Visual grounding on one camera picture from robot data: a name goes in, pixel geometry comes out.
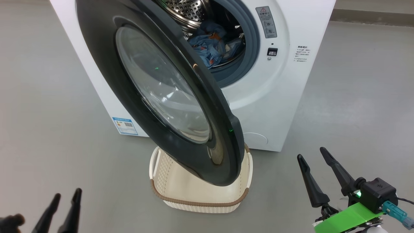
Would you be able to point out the round white filter cover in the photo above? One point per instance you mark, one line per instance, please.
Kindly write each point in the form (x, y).
(257, 140)

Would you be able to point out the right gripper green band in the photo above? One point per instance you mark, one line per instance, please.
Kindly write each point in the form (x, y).
(346, 221)

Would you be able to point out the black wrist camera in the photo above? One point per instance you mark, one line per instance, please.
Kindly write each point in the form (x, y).
(376, 194)
(11, 224)

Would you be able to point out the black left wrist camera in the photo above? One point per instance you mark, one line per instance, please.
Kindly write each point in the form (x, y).
(11, 224)

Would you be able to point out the dark round washing machine door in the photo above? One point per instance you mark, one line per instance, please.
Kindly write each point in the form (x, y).
(106, 64)

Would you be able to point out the grey warning sticker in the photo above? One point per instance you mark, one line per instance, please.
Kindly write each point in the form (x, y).
(266, 22)

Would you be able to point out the cream perforated laundry basket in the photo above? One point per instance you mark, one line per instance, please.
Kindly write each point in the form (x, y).
(181, 187)

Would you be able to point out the blue energy label sticker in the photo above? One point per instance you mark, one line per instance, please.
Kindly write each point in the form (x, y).
(124, 125)

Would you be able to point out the white front-load washing machine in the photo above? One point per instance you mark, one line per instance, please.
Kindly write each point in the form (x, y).
(291, 97)

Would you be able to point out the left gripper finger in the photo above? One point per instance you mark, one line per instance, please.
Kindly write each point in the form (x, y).
(72, 216)
(47, 216)

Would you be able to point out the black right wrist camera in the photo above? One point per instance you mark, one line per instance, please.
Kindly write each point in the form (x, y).
(376, 194)

